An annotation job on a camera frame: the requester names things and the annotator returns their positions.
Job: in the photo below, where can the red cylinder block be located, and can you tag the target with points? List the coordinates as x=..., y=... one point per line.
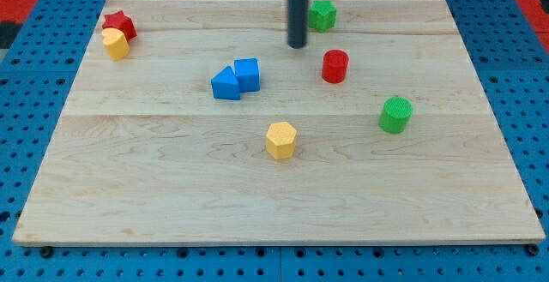
x=335, y=64

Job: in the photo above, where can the blue cube block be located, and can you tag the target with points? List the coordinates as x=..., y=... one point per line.
x=248, y=74

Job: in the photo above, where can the yellow hexagon block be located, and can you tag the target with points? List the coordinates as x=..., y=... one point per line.
x=281, y=140

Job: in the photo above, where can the blue triangular prism block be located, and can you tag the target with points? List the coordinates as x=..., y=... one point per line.
x=225, y=85

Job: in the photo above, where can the light wooden board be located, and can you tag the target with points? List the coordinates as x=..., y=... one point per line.
x=143, y=155

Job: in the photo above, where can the green cylinder block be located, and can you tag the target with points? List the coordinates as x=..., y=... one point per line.
x=395, y=115

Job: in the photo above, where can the green star block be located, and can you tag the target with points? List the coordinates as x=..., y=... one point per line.
x=322, y=15

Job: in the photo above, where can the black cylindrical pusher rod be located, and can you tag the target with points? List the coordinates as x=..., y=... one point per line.
x=297, y=23

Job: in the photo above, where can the yellow heart block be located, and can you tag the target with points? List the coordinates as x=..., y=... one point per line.
x=115, y=43

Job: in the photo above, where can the red star block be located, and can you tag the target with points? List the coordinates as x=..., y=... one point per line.
x=122, y=22

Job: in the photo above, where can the blue perforated base mat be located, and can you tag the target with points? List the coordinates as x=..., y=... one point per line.
x=40, y=66

